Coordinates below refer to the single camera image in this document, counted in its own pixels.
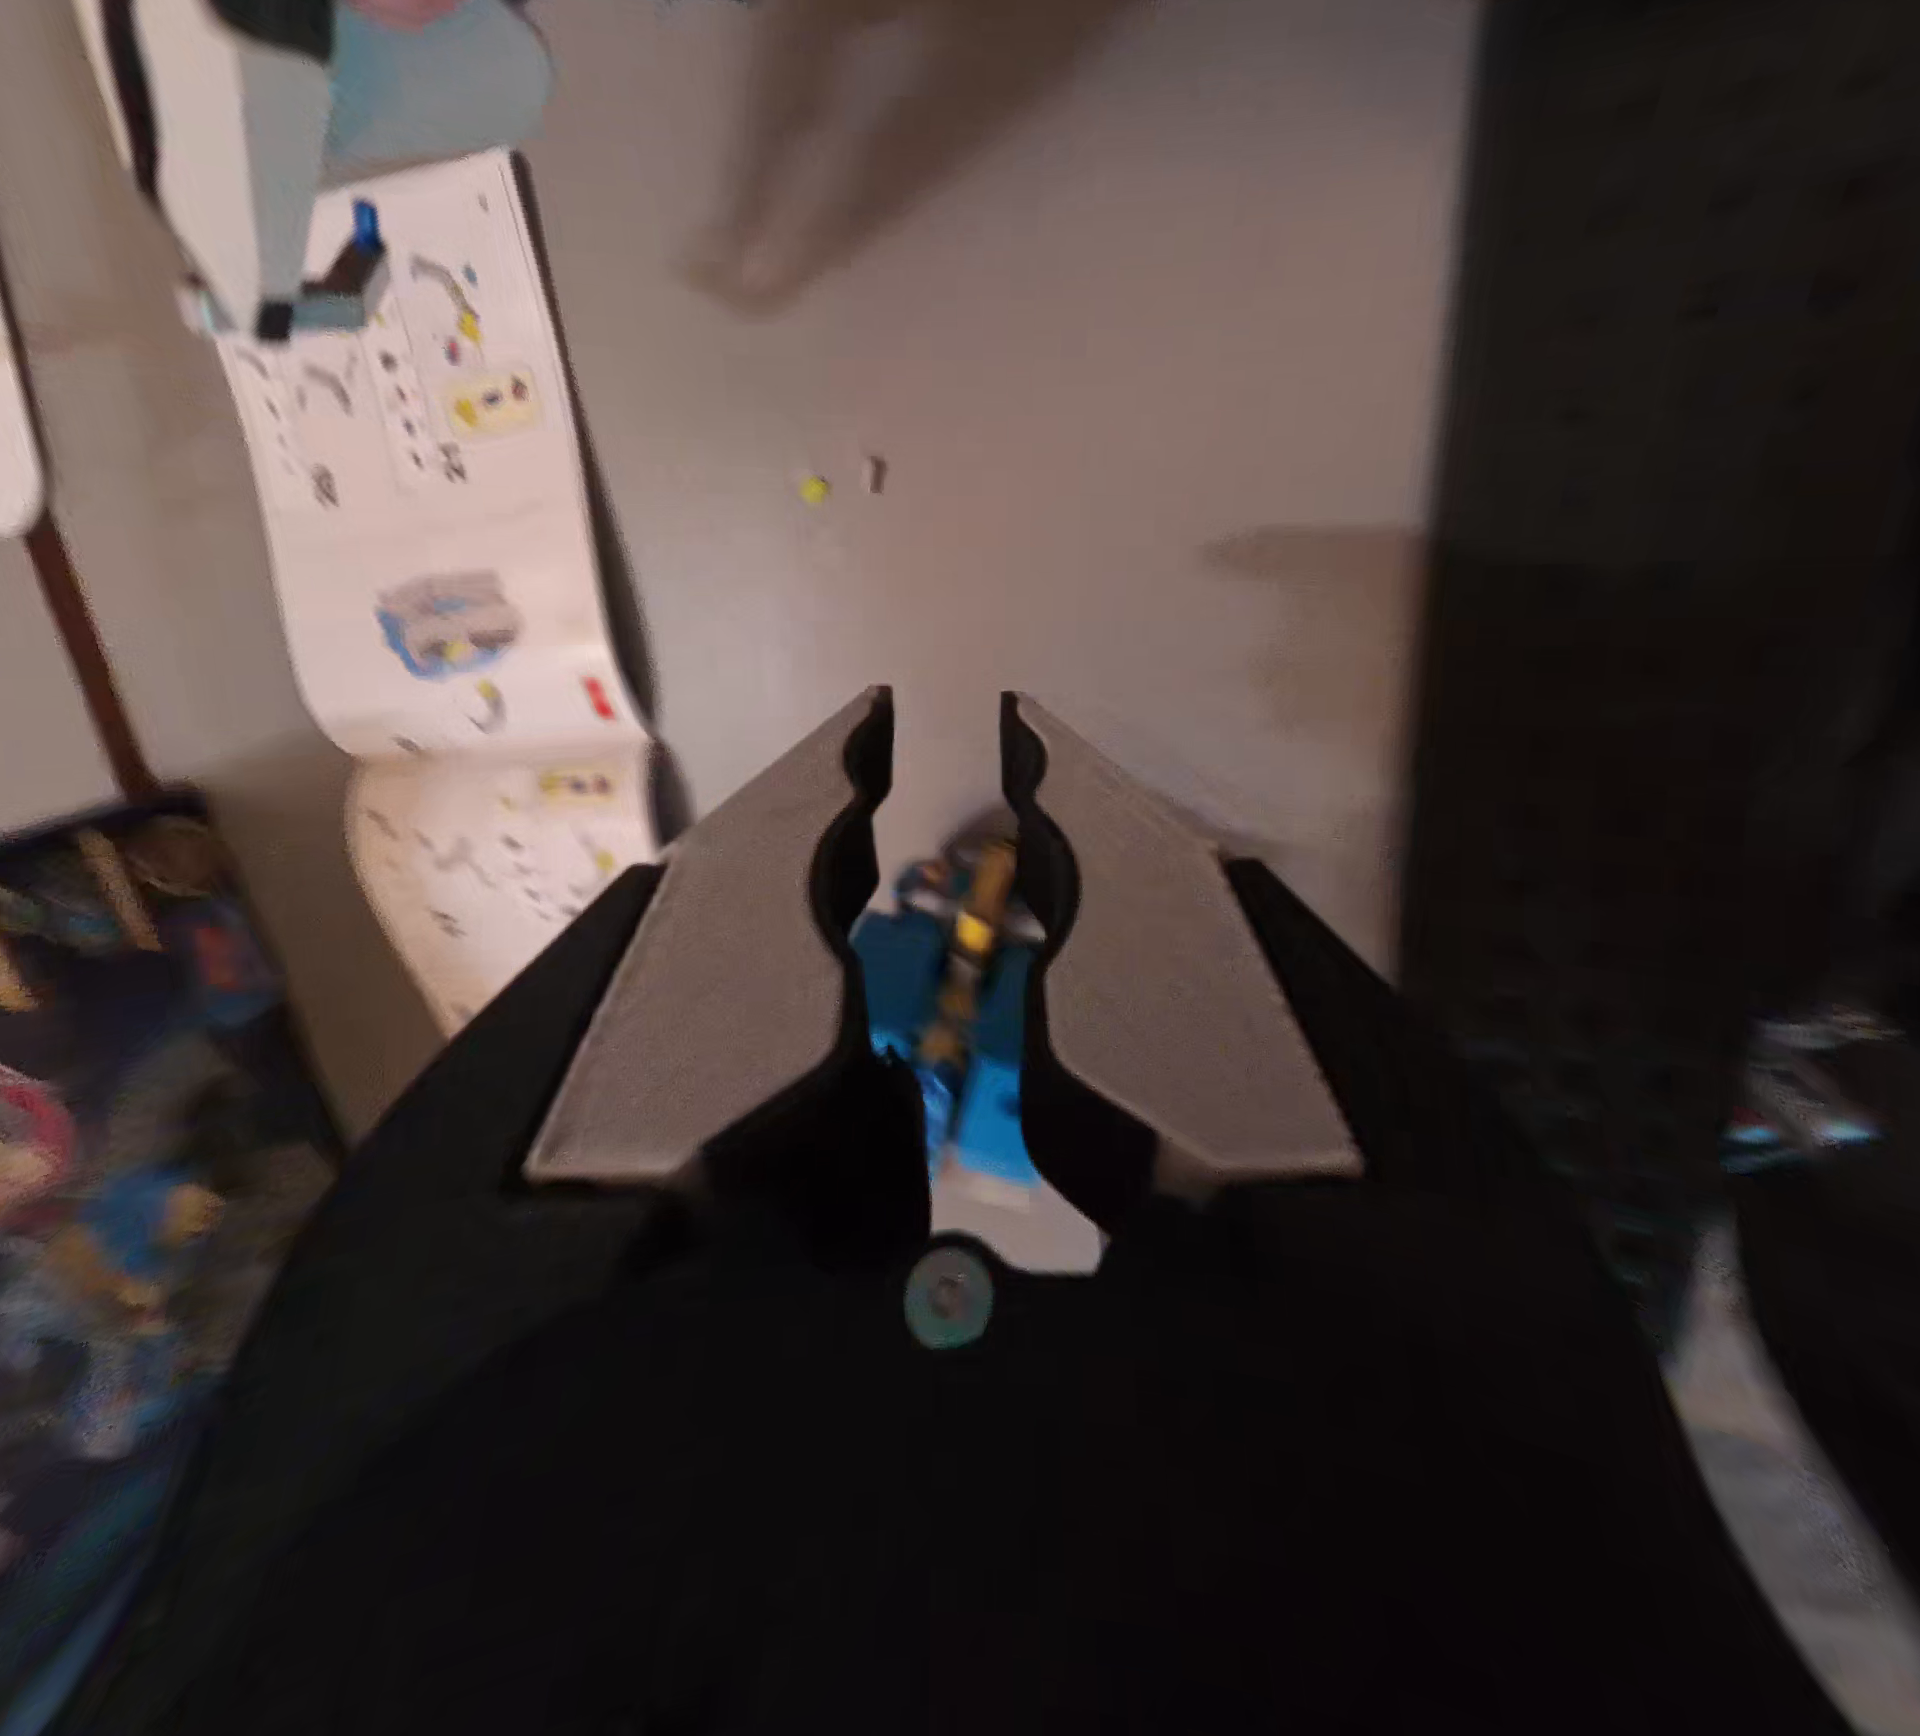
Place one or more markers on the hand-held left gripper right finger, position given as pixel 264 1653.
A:
pixel 1184 1016

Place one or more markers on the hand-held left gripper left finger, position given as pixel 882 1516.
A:
pixel 705 1016

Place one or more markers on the grey angled brick beam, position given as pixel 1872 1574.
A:
pixel 323 298

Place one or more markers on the blue brick toy car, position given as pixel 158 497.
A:
pixel 974 1016

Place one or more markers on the grey desk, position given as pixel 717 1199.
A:
pixel 1050 341

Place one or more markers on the white adjustable stand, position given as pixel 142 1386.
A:
pixel 15 417

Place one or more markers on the open instruction booklet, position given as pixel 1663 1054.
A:
pixel 434 490

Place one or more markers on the small yellow round brick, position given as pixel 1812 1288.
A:
pixel 812 490

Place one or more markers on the dark robot kit box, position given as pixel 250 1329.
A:
pixel 121 1166

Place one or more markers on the dark dotted cloth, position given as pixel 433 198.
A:
pixel 1650 567

